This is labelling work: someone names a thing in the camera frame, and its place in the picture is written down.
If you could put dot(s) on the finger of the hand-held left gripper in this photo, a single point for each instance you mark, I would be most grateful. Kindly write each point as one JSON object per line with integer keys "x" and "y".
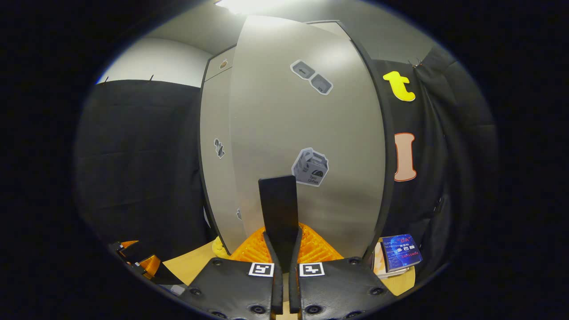
{"x": 149, "y": 266}
{"x": 126, "y": 249}

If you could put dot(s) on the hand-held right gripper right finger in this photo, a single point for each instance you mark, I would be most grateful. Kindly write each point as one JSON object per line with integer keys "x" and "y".
{"x": 342, "y": 284}

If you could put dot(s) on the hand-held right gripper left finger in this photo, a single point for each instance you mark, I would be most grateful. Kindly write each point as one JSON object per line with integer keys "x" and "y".
{"x": 231, "y": 284}

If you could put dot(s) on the grey cabinet door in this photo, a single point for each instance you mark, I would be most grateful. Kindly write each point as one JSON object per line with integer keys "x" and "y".
{"x": 275, "y": 124}
{"x": 215, "y": 178}

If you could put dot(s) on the grey double-door shoe cabinet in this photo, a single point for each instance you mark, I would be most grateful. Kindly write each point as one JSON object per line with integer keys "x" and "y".
{"x": 389, "y": 178}

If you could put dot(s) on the yellow smiley toy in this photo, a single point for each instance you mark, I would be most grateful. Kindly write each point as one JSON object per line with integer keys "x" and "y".
{"x": 220, "y": 248}

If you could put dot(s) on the tan book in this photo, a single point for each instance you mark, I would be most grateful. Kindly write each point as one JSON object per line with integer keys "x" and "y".
{"x": 378, "y": 260}

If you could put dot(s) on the blue book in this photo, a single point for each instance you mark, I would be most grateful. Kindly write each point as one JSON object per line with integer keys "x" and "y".
{"x": 400, "y": 252}

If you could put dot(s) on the black backdrop cloth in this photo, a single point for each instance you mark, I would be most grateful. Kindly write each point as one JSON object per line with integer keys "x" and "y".
{"x": 133, "y": 155}

